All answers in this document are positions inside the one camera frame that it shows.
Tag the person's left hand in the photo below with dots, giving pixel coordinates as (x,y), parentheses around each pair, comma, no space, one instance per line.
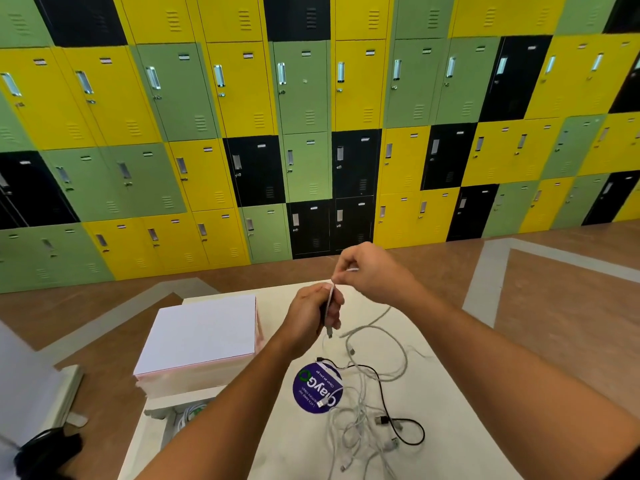
(302,319)

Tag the person's right hand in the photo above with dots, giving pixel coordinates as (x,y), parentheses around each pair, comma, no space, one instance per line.
(375,274)

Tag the person's left fingers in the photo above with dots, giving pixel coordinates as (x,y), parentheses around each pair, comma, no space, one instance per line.
(336,307)

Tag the person's right fingers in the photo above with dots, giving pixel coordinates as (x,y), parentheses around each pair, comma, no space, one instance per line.
(344,272)

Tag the person's left forearm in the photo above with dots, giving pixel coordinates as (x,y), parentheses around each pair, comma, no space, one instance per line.
(225,419)

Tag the person's right forearm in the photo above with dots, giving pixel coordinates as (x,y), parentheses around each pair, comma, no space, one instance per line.
(500,384)

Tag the round purple sticker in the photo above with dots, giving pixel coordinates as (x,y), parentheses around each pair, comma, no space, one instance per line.
(314,389)

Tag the white box with pink sides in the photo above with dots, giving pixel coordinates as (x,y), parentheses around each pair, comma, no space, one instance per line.
(200,337)

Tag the white board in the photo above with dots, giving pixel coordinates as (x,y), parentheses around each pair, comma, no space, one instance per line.
(30,384)

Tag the black bag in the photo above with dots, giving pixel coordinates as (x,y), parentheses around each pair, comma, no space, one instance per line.
(47,454)

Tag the wall of coloured metal lockers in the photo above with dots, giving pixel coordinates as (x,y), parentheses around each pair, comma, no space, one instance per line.
(310,119)

